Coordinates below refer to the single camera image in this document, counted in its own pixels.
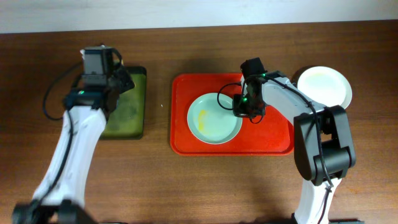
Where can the black tray with green liquid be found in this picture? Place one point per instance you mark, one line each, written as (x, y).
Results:
(127, 120)

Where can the light green plate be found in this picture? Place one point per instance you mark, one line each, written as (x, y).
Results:
(210, 119)

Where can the cream white plate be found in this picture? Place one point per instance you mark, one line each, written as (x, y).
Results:
(326, 86)

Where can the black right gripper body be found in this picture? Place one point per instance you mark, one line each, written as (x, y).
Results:
(246, 107)

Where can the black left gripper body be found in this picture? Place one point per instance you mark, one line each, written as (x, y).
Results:
(123, 81)

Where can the red plastic tray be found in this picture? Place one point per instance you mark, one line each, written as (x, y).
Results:
(273, 136)

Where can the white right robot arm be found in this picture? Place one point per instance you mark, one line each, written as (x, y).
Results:
(323, 145)

